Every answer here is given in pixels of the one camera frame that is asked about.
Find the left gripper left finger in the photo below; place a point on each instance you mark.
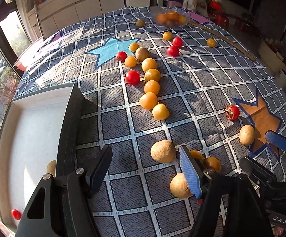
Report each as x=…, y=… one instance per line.
x=99, y=168

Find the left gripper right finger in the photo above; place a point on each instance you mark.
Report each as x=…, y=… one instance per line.
x=192, y=171

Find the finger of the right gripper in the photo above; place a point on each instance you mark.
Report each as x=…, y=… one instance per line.
x=276, y=139

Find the brown longan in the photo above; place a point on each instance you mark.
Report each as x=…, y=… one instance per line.
x=247, y=135
x=141, y=54
x=163, y=151
x=179, y=187

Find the dark orange tomato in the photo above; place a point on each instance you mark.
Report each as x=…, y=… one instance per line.
x=197, y=155
x=213, y=163

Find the red cherry tomato with stem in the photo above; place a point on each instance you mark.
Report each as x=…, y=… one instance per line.
x=232, y=112

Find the yellow cherry tomato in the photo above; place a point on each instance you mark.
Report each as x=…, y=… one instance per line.
x=160, y=112

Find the right hand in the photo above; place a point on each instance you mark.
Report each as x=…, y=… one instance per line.
x=278, y=231

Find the white shallow tray box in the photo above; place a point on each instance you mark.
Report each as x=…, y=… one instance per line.
x=38, y=128

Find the grey checked tablecloth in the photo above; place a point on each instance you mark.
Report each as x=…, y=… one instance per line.
x=196, y=86

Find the orange tomato near star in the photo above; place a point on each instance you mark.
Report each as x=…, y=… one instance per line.
x=130, y=61

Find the red tomato near star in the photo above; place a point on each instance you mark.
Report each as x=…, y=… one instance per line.
x=121, y=56

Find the yellow tomato far right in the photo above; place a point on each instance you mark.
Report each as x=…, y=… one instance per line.
x=211, y=42

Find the small yellow tomato top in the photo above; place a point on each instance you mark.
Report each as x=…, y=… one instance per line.
x=133, y=47

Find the red tomato pair lower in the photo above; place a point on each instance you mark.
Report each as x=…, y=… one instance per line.
x=173, y=51

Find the red tomato pair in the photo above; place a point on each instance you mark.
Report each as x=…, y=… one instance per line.
x=173, y=51
x=177, y=42

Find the red tomato pair upper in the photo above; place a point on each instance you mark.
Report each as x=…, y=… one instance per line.
x=177, y=42

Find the yellow tomato near pair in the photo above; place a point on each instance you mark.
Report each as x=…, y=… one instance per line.
x=167, y=36

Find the longan near bowl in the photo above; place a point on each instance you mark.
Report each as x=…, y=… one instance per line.
x=140, y=23

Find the glass fruit bowl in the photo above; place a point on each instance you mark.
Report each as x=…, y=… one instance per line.
x=170, y=17

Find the white sideboard cabinet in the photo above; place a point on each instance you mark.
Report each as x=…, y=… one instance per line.
x=53, y=15

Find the red tomato beside chain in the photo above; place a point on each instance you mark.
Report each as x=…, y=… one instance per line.
x=132, y=77

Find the brown longan in chain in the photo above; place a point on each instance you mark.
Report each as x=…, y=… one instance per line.
x=141, y=54

